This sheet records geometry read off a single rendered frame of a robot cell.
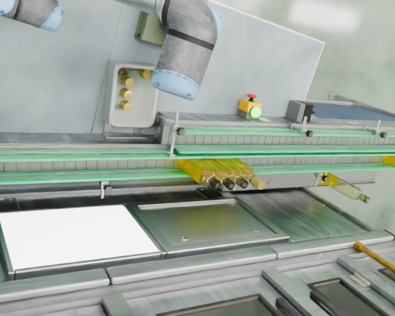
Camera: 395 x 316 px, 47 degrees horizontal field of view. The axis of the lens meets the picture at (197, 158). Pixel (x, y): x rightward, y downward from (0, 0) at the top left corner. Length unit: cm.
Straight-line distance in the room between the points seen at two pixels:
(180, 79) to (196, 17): 14
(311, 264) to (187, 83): 79
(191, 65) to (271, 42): 99
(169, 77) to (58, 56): 66
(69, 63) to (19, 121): 26
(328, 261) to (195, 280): 51
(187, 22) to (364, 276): 97
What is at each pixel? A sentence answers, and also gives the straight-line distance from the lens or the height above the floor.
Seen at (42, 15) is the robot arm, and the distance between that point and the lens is 123.
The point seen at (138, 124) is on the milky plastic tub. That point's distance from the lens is 169.
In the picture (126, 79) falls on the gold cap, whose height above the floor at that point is 81.
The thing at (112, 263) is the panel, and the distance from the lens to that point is 130.
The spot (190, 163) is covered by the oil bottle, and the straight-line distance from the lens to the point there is 167.
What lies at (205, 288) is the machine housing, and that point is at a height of 145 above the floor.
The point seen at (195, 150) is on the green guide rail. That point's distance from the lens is 169.
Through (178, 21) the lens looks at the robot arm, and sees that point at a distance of 108.
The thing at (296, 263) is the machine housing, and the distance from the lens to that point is 152.
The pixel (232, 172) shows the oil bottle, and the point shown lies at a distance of 166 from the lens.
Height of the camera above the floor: 234
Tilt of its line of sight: 54 degrees down
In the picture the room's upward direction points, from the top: 126 degrees clockwise
